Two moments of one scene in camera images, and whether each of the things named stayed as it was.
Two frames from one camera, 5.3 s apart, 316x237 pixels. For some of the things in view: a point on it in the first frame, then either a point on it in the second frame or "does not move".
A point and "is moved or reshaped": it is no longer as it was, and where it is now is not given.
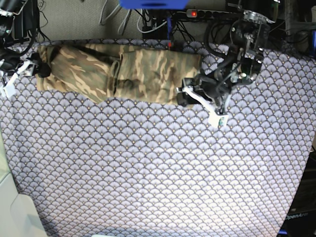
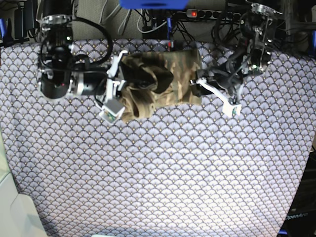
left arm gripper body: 10,71 -> 114,106
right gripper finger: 188,81 -> 203,73
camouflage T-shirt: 130,73 is moved or reshaped
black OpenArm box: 301,220 does not move
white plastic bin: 19,215 does not move
